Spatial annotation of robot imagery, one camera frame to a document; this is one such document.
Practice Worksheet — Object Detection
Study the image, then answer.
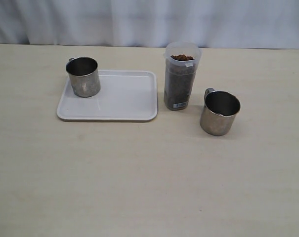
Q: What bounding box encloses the steel mug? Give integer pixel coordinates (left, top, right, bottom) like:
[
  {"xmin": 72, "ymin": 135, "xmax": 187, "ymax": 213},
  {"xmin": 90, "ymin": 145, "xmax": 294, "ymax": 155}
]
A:
[
  {"xmin": 200, "ymin": 88, "xmax": 241, "ymax": 136},
  {"xmin": 65, "ymin": 57, "xmax": 101, "ymax": 98}
]

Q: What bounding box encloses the white plastic tray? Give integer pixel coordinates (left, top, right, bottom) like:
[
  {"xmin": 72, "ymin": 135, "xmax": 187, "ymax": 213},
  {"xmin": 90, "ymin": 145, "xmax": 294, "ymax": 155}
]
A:
[{"xmin": 56, "ymin": 70, "xmax": 158, "ymax": 122}]

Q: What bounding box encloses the translucent plastic container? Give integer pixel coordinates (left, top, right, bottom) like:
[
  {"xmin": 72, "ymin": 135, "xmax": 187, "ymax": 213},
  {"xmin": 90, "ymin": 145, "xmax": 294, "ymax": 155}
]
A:
[{"xmin": 164, "ymin": 42, "xmax": 202, "ymax": 111}]

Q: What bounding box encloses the white curtain backdrop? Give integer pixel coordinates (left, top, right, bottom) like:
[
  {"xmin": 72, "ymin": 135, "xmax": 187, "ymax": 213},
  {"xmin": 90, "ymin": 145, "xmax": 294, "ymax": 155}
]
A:
[{"xmin": 0, "ymin": 0, "xmax": 299, "ymax": 49}]

